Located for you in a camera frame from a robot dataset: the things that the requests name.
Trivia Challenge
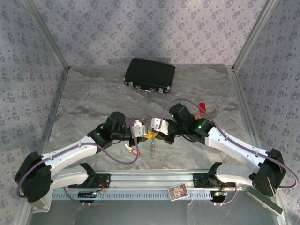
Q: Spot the aluminium mounting rail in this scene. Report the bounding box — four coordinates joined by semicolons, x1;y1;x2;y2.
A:
67;169;282;191

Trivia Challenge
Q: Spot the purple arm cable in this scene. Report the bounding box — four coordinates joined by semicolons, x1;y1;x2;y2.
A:
159;98;300;207
16;119;141;207

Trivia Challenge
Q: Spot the colourful picture card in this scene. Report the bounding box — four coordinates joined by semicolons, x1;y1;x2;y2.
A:
167;184;190;202

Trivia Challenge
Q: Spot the grey slotted cable duct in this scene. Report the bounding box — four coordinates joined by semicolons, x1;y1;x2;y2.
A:
52;189;213;201

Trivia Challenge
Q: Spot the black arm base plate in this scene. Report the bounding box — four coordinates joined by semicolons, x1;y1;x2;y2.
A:
192;172;235;188
67;172;111;189

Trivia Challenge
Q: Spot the aluminium side rail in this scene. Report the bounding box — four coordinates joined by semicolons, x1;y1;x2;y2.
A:
228;67;291;225
18;67;71;225

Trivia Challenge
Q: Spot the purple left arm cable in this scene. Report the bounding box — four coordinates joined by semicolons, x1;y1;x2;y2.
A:
16;119;141;207

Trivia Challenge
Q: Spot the white plastic bracket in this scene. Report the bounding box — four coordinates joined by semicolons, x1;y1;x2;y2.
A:
31;194;51;213

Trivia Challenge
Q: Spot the key with red tag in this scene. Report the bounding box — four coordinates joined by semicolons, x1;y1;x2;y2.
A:
124;143;141;157

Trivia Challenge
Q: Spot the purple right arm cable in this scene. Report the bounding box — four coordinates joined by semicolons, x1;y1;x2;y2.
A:
159;98;300;207

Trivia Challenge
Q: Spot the black case with metal latches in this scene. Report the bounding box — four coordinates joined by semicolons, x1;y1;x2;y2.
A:
123;58;176;95

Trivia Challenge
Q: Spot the grey metal bar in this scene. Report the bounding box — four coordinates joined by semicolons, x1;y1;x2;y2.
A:
243;186;284;216

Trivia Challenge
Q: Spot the aluminium frame post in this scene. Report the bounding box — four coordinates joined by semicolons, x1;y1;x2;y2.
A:
231;0;281;71
22;0;71;71

